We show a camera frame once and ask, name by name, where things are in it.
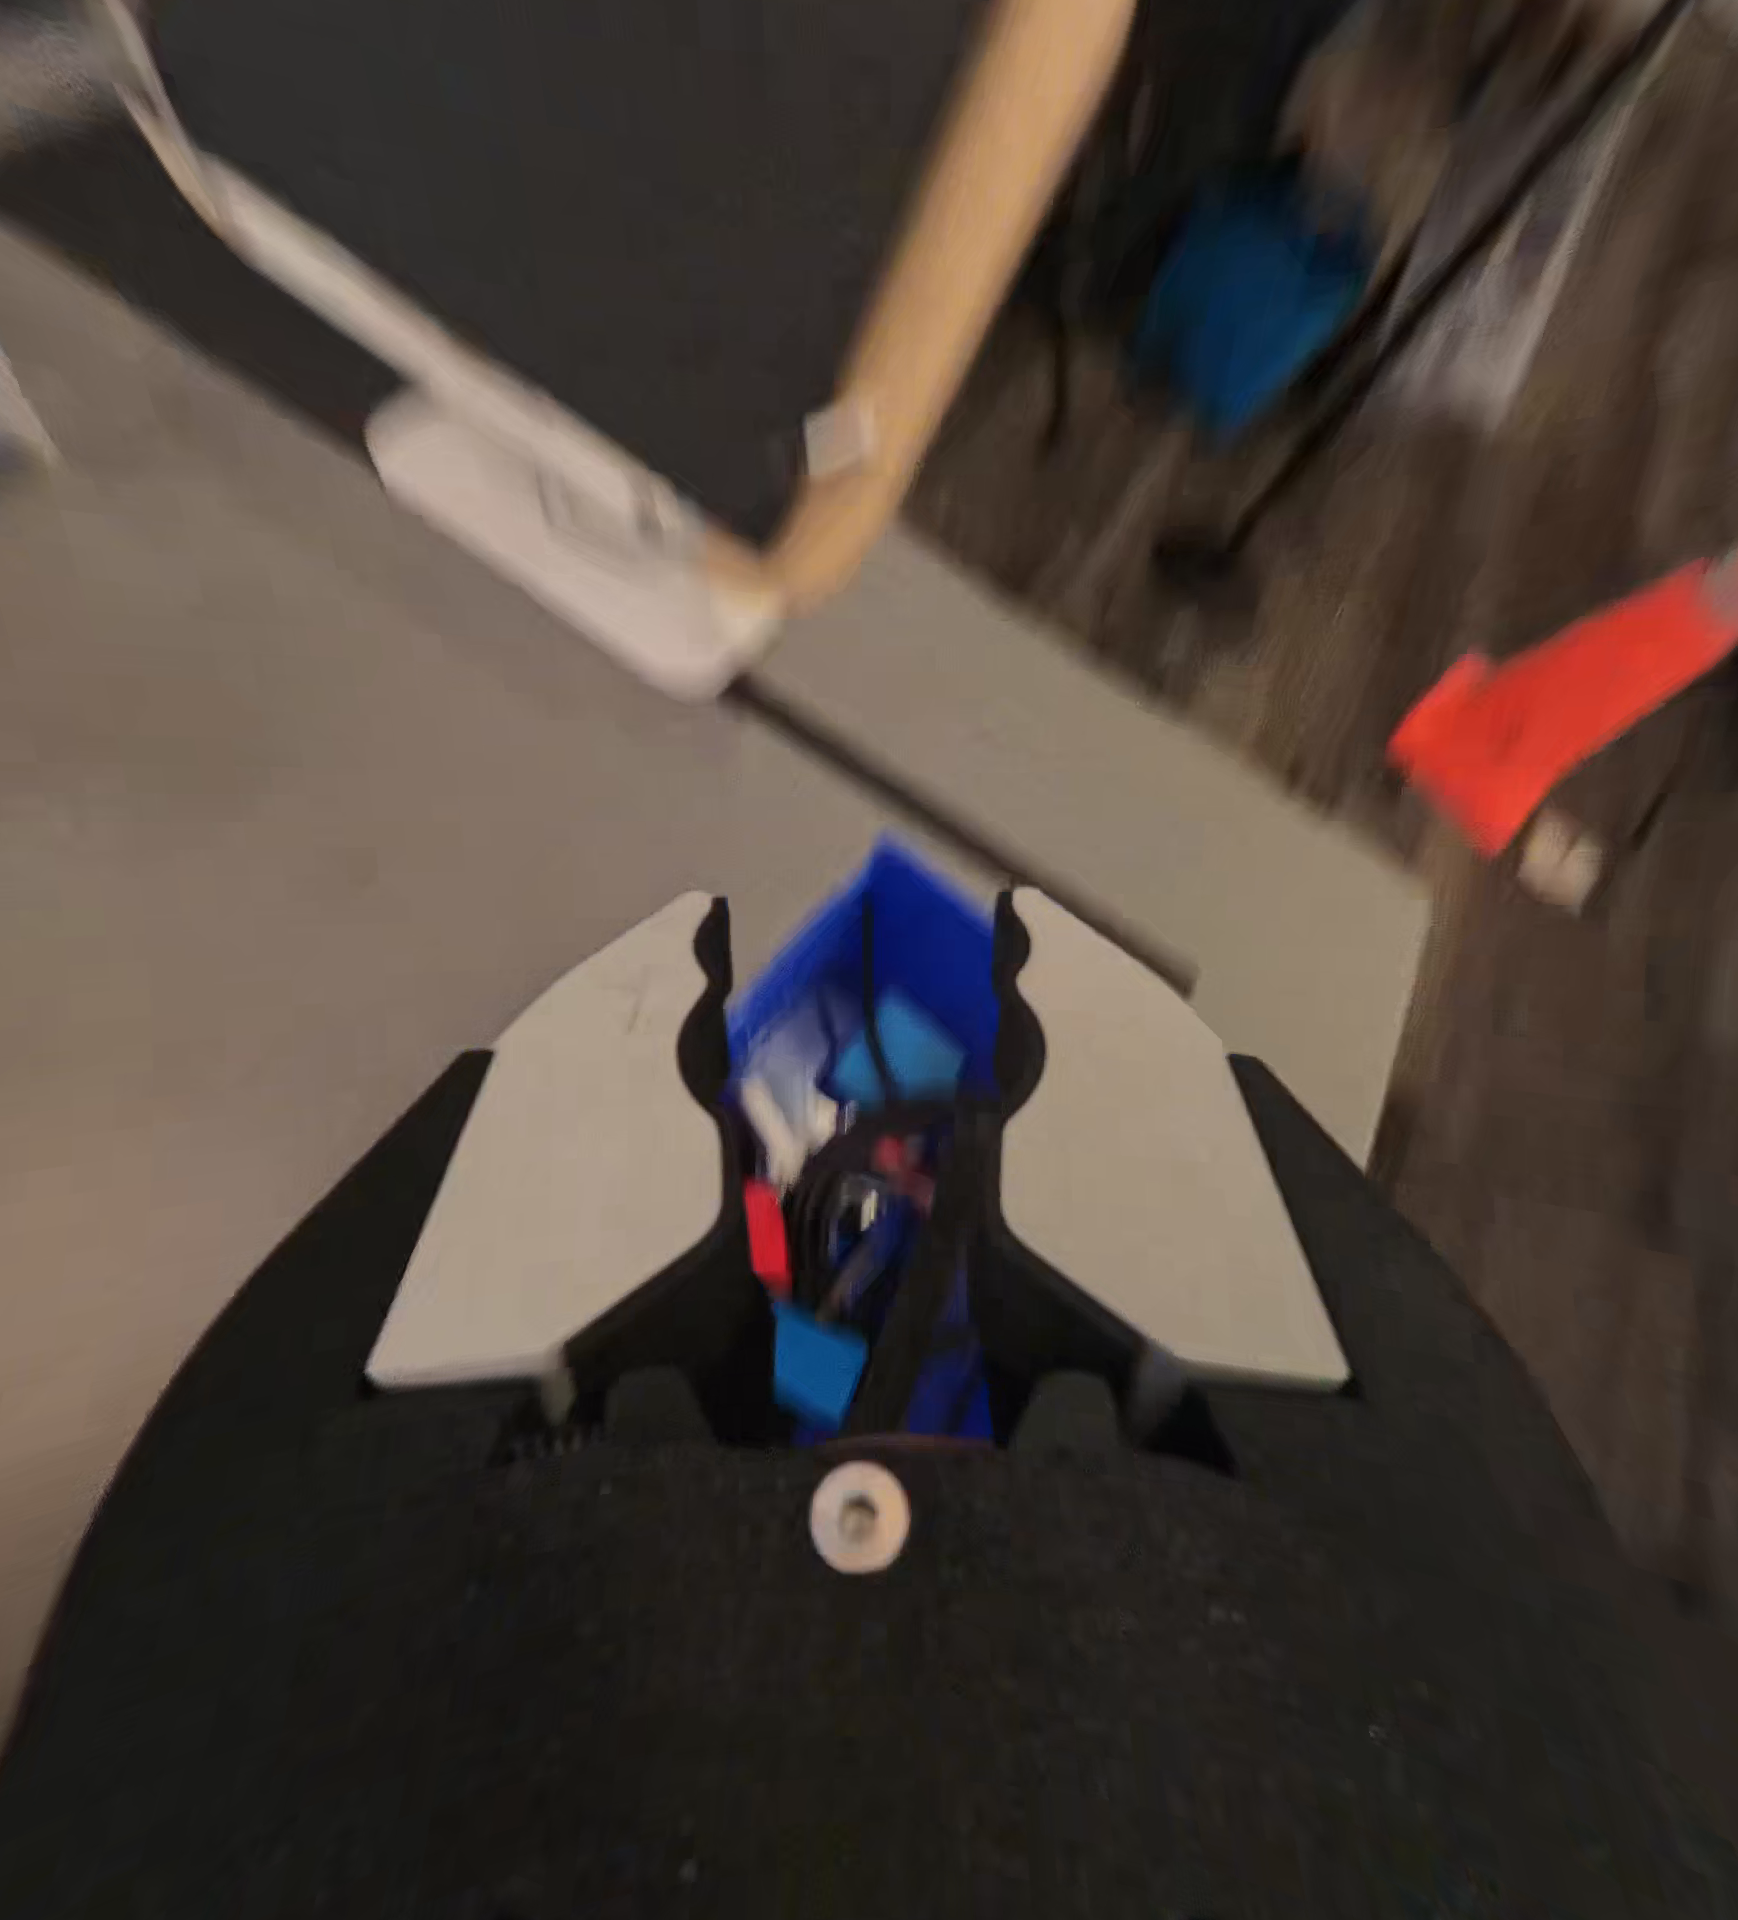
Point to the orange traffic cone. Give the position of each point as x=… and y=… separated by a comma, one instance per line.
x=1589, y=675

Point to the wood-framed black screen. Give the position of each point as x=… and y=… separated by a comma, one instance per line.
x=584, y=194

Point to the blue rectangular block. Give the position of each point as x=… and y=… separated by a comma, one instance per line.
x=817, y=1359
x=899, y=1051

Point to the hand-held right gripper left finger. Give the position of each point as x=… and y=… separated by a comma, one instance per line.
x=555, y=1201

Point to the blue plastic bin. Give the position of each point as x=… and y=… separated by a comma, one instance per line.
x=884, y=915

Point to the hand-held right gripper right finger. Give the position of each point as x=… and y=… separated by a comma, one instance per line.
x=1168, y=1201

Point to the grey desk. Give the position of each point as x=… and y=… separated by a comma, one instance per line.
x=285, y=900
x=1108, y=780

